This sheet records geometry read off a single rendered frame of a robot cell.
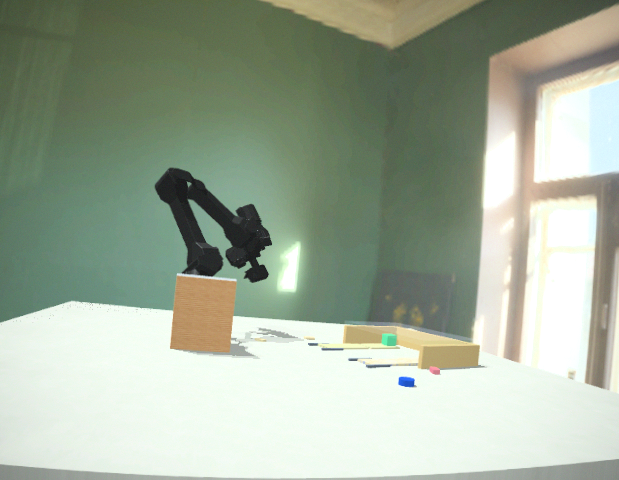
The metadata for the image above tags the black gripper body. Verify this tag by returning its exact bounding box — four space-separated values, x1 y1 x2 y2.
244 244 269 283

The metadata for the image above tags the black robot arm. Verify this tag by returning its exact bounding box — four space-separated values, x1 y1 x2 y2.
155 168 272 277

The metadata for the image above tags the blue flat cylinder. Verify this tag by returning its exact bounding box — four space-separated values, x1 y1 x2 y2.
398 377 415 387

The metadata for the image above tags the small green cube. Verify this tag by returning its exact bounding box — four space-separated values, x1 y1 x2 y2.
382 336 397 346

